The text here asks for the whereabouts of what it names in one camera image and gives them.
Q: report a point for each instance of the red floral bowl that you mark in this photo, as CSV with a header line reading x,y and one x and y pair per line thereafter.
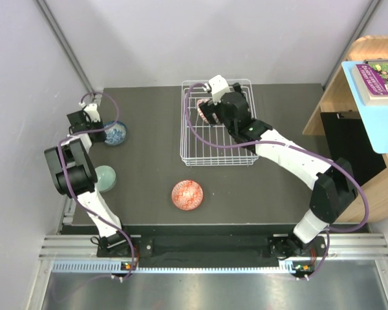
x,y
205,110

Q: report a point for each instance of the red geometric pattern bowl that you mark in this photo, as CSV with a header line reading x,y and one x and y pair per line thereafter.
x,y
187,195

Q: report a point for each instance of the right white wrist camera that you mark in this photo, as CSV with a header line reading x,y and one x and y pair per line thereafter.
x,y
217,87

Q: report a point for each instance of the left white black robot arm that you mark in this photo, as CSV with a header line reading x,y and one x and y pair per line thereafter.
x,y
74,176

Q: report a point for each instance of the wooden side cabinet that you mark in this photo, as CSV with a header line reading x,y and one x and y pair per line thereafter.
x,y
336,117

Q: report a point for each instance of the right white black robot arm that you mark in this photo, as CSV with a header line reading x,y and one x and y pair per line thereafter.
x,y
329,181

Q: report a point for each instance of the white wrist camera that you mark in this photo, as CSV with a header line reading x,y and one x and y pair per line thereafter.
x,y
217,87
89,112

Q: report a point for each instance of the black mounting base rail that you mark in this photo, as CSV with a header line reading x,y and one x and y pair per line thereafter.
x,y
245,245

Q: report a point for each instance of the blue white floral bowl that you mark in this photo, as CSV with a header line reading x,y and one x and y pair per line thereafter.
x,y
115,133

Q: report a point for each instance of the pale green bowl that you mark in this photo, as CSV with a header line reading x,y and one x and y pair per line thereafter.
x,y
106,176

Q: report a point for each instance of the light blue shelf board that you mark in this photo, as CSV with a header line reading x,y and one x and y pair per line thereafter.
x,y
375,119

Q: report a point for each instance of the grey slotted cable duct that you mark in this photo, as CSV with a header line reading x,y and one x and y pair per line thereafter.
x,y
123,267

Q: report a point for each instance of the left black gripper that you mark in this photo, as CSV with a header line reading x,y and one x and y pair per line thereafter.
x,y
101,138

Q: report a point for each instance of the purple green book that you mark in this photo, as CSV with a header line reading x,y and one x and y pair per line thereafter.
x,y
371,80

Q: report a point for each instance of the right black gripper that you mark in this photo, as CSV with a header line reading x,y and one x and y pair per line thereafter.
x,y
209,108

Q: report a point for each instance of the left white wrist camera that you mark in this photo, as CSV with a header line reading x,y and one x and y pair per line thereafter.
x,y
89,112

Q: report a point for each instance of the white wire dish rack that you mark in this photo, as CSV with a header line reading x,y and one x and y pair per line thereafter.
x,y
195,153

